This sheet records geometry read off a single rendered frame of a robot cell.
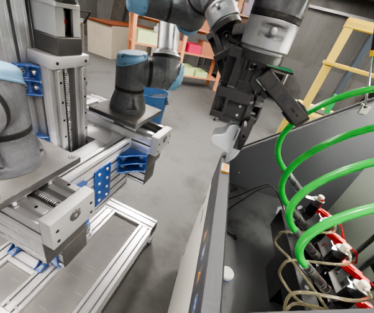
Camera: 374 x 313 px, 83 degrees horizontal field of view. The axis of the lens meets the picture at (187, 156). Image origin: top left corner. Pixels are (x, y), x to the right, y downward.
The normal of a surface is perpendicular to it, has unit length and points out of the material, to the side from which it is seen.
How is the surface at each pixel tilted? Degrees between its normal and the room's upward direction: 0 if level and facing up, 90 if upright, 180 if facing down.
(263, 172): 90
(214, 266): 0
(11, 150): 72
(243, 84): 90
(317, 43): 90
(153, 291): 0
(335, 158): 90
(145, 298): 0
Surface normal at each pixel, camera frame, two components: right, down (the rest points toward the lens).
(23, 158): 0.89, 0.16
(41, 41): -0.36, 0.44
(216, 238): 0.23, -0.81
